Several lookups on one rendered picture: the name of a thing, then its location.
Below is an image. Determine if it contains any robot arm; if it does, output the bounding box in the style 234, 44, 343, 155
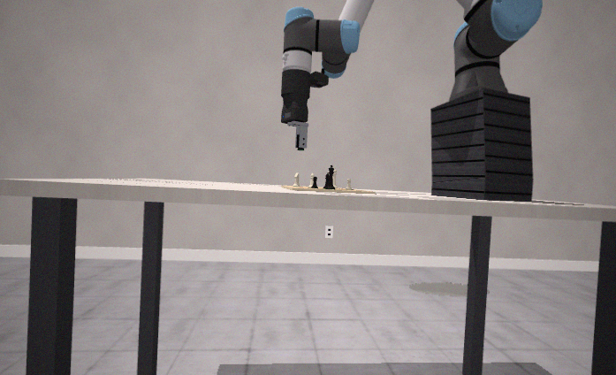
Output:
283, 0, 543, 101

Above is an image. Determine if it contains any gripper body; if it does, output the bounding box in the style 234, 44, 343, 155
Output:
281, 50, 329, 124

